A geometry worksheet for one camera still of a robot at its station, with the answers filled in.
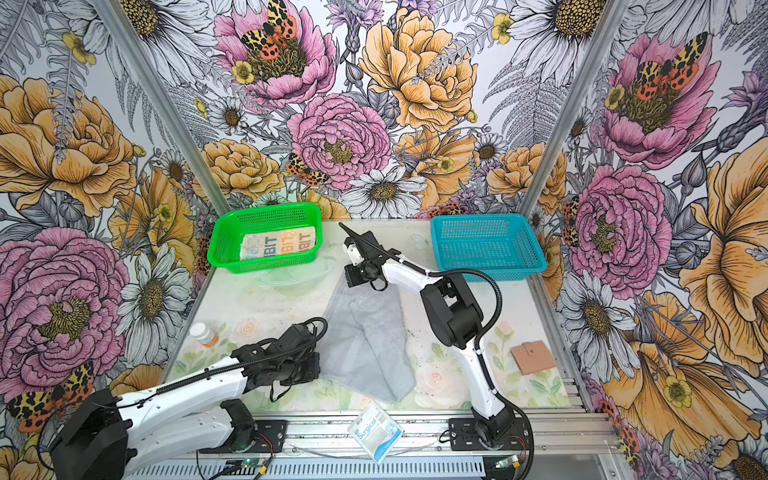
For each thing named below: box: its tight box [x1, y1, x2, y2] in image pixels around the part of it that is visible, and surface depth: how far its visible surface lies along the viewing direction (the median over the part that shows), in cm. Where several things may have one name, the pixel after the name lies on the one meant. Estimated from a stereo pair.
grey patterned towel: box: [240, 226, 316, 261], surface depth 113 cm
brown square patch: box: [510, 340, 556, 375], surface depth 88 cm
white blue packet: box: [347, 400, 405, 465], surface depth 76 cm
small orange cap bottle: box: [190, 322, 219, 348], surface depth 87 cm
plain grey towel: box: [321, 275, 416, 403], surface depth 88 cm
